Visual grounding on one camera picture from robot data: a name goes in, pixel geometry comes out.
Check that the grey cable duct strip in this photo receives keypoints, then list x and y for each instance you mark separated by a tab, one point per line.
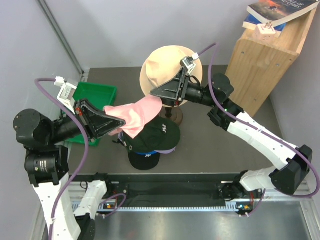
228	207

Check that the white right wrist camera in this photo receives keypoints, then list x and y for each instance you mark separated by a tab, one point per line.
188	62

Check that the green plastic tray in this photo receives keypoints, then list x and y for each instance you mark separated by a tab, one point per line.
99	95

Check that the pink brim cap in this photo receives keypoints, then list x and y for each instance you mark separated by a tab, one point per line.
136	115

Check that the cream bucket hat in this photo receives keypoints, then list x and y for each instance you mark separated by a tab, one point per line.
161	66

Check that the dark green baseball cap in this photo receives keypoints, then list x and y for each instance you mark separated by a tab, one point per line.
160	134

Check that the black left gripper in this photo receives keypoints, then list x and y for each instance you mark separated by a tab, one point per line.
95	122

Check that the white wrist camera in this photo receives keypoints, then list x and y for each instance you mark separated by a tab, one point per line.
67	91
188	62

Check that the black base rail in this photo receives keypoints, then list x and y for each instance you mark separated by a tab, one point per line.
209	186

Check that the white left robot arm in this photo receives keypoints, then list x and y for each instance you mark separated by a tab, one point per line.
46	163

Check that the lavender baseball cap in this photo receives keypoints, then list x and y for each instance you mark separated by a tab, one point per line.
121	141

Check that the dark wooden hat stand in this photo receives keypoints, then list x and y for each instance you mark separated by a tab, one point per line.
174	114

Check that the black baseball cap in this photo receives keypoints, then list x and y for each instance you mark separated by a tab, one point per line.
144	162

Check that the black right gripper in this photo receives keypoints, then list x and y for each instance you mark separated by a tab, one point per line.
173	93

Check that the tall wooden shelf box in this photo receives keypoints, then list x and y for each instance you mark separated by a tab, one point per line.
255	67

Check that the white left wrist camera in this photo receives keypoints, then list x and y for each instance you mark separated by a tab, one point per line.
67	91

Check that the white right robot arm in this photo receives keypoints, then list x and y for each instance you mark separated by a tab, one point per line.
290	163

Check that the blue baseball cap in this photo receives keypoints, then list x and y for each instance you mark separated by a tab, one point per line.
147	152

